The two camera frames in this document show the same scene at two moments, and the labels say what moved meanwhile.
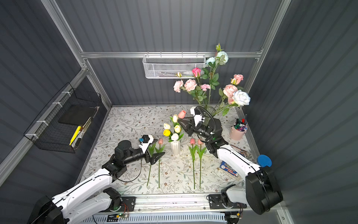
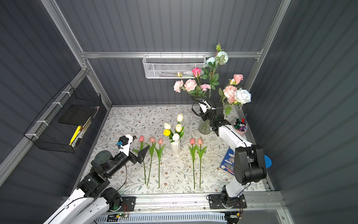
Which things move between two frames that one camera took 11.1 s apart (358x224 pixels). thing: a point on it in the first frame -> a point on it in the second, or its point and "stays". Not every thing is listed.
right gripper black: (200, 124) -> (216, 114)
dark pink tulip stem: (192, 151) stays
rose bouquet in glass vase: (215, 100) stays
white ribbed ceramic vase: (175, 147) stays
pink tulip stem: (200, 152) stays
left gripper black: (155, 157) -> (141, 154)
